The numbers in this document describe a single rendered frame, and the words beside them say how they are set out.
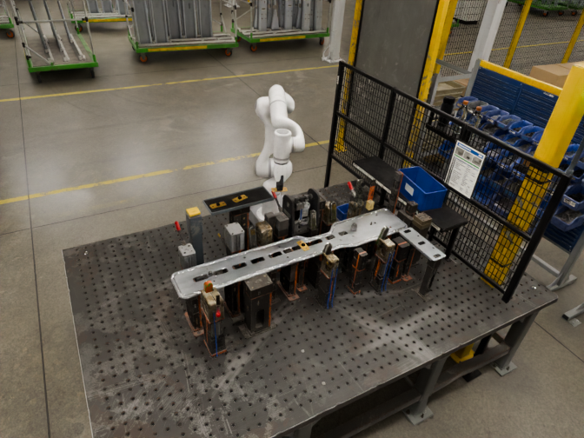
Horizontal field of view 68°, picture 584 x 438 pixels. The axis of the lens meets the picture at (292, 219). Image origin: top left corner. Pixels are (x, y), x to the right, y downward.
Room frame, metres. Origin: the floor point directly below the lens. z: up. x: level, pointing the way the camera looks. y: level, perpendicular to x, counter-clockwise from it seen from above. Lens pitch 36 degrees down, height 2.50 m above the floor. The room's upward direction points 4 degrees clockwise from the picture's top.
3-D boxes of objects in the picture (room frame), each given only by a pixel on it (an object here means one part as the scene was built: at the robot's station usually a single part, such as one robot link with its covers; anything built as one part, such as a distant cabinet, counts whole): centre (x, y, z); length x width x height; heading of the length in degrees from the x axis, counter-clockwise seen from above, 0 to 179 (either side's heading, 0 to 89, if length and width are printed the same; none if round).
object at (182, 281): (1.81, -0.06, 1.00); 1.38 x 0.22 x 0.02; 122
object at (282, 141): (1.97, 0.07, 1.53); 0.09 x 0.08 x 0.13; 100
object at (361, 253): (1.83, -0.39, 0.84); 0.11 x 0.08 x 0.29; 32
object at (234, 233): (1.80, 0.30, 0.90); 0.13 x 0.10 x 0.41; 32
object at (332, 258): (1.71, -0.21, 0.87); 0.12 x 0.09 x 0.35; 32
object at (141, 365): (1.94, -0.12, 0.68); 2.56 x 1.61 x 0.04; 120
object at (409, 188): (2.38, -0.79, 1.10); 0.30 x 0.17 x 0.13; 24
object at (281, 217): (1.98, 0.06, 0.89); 0.13 x 0.11 x 0.38; 32
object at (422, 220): (2.11, -0.77, 0.88); 0.08 x 0.08 x 0.36; 32
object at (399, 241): (1.95, -0.63, 0.84); 0.11 x 0.10 x 0.28; 32
